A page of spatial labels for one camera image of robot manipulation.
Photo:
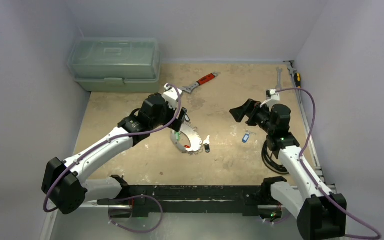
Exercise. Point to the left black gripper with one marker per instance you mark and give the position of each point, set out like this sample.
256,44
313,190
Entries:
176,124

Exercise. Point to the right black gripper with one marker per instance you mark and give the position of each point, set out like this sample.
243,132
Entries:
250,112

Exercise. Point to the key with green tag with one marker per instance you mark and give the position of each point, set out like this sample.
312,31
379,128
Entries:
177,136

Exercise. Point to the key with blue tag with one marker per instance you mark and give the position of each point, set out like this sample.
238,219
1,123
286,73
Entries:
247,136

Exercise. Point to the key with white tag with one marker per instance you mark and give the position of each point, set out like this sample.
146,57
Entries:
207,140

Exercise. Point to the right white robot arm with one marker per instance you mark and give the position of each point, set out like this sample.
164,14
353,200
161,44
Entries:
314,205

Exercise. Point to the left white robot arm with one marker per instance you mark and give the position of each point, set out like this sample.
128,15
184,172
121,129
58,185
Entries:
66,182

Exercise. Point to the silver open-end spanner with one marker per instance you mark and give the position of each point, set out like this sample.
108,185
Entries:
279,78

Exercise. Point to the yellow black screwdriver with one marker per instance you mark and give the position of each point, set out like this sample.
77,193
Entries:
297,80

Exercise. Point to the green translucent plastic toolbox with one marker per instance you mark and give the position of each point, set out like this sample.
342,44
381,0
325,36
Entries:
116,64

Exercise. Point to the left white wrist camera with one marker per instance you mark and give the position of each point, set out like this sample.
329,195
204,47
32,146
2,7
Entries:
172,95

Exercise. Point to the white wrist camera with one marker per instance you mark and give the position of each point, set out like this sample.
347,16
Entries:
272,98
172,95

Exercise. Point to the red handled adjustable wrench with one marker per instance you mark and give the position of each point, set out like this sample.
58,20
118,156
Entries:
189,89

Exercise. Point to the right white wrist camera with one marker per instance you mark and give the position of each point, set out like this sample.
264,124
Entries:
272,98

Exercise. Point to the aluminium side rail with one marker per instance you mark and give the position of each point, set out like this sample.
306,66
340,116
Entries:
309,124

